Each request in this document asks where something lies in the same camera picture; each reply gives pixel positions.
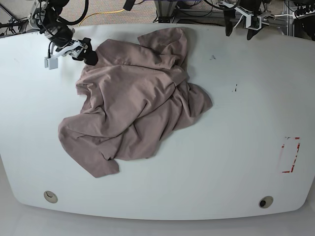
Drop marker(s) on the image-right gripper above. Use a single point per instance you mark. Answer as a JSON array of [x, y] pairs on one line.
[[252, 23]]

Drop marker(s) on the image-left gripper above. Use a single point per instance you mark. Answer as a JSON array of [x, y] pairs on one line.
[[63, 37]]

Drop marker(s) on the mauve T-shirt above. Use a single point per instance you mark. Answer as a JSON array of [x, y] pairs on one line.
[[136, 96]]

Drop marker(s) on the white power strip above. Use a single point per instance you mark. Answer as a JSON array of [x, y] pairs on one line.
[[303, 13]]

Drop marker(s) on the black tripod on floor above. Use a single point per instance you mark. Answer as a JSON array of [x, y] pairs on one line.
[[13, 25]]

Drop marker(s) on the red tape rectangle marker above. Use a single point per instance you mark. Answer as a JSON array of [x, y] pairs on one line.
[[288, 155]]

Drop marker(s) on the image-left white wrist camera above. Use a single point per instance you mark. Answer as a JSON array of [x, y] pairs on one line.
[[73, 49]]

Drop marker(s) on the aluminium frame stand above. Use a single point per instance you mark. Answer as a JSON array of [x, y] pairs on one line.
[[166, 11]]

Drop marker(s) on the left table cable grommet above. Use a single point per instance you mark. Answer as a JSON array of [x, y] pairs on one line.
[[50, 197]]

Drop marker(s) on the table cable grommet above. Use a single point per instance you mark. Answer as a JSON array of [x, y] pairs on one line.
[[265, 202], [50, 197]]

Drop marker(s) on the right table cable grommet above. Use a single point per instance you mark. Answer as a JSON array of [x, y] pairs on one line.
[[265, 202]]

